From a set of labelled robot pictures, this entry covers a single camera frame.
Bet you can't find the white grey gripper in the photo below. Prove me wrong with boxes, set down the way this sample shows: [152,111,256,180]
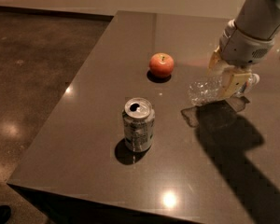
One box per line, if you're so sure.
[208,20,274,99]

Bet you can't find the clear plastic water bottle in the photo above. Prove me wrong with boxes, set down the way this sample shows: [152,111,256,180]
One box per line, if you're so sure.
[189,73,259,106]

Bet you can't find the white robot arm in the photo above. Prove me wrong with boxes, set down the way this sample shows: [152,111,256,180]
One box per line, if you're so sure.
[208,0,280,99]

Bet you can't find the silver 7up can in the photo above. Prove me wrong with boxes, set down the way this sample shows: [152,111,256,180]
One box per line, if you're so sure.
[122,97,155,153]

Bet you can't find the red apple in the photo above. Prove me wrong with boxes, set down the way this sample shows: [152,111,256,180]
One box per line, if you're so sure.
[149,53,175,78]

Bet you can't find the black object on floor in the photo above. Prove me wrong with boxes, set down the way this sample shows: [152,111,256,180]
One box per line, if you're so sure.
[0,205,11,224]

